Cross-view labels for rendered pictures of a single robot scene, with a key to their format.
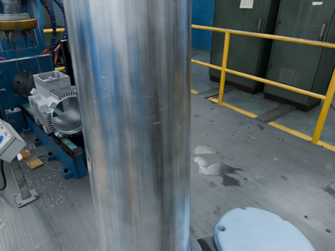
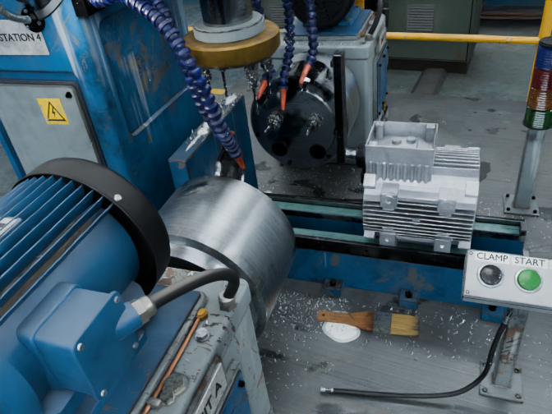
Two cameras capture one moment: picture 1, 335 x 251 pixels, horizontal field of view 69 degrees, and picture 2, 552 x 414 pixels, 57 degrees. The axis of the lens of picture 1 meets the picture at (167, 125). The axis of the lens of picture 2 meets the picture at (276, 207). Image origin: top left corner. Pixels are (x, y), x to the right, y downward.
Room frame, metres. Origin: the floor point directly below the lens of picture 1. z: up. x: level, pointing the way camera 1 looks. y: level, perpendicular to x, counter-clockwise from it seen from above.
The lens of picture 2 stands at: (0.31, 1.03, 1.61)
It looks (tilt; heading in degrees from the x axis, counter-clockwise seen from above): 35 degrees down; 337
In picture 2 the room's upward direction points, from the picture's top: 8 degrees counter-clockwise
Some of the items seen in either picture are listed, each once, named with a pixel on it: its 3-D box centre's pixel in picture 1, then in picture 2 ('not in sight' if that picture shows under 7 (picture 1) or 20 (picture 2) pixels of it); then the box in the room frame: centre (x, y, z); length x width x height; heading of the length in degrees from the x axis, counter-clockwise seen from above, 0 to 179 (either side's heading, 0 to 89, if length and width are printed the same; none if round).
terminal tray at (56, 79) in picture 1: (53, 83); (402, 151); (0.96, 0.47, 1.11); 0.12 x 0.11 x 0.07; 44
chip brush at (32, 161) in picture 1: (28, 157); (367, 320); (0.88, 0.61, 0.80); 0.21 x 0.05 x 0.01; 49
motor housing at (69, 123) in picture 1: (61, 107); (420, 194); (0.94, 0.44, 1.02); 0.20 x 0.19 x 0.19; 44
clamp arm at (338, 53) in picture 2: (68, 67); (341, 110); (1.16, 0.47, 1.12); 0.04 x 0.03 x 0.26; 44
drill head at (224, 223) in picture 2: not in sight; (197, 286); (0.92, 0.91, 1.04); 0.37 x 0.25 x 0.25; 134
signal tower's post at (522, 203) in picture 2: not in sight; (535, 131); (0.98, 0.07, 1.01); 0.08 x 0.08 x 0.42; 44
